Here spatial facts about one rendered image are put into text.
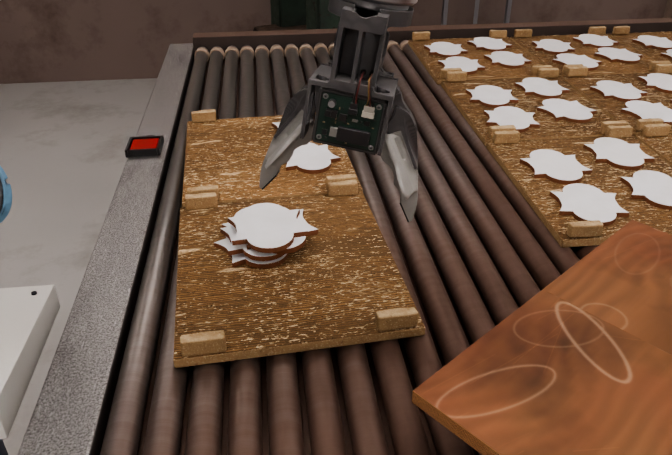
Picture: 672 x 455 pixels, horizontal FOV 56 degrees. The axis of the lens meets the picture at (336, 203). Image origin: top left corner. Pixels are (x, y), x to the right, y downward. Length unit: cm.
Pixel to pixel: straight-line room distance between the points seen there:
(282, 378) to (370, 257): 29
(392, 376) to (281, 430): 17
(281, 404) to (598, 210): 70
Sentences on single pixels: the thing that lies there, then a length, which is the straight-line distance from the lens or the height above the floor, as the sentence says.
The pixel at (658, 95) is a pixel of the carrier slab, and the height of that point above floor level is 94.
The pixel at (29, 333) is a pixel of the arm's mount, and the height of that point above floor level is 92.
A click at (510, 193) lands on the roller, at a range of 134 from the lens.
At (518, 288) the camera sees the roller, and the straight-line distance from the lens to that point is 107.
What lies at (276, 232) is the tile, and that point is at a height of 99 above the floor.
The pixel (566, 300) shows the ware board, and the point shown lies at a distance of 85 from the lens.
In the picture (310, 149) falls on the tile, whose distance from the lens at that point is 140.
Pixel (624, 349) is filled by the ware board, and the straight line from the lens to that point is 80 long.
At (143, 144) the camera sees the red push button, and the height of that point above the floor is 93.
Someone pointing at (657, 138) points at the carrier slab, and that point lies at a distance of 165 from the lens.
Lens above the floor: 154
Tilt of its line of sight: 30 degrees down
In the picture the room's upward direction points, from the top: straight up
